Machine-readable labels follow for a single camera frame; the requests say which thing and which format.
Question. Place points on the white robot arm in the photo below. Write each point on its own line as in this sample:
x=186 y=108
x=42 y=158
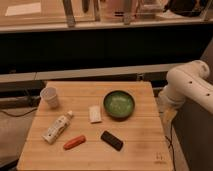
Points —
x=188 y=81

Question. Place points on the green ceramic bowl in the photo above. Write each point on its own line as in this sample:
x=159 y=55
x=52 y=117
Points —
x=119 y=104

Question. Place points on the black rectangular block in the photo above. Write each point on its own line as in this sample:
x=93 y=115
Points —
x=112 y=140

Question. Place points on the white squeeze bottle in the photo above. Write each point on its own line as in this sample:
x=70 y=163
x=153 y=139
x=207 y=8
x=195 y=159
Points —
x=58 y=126

